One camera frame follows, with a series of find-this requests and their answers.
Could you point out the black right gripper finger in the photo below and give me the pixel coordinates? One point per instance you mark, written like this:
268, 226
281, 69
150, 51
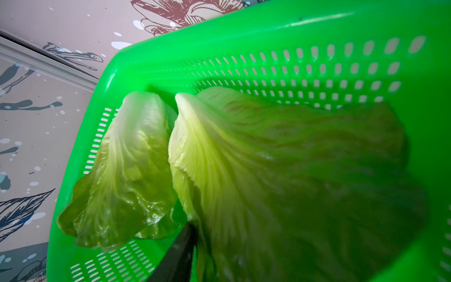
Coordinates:
177, 263

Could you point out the small chinese cabbage left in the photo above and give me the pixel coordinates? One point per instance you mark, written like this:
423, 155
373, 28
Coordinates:
128, 194

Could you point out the green plastic basket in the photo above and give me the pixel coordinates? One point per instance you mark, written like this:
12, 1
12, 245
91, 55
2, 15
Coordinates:
323, 53

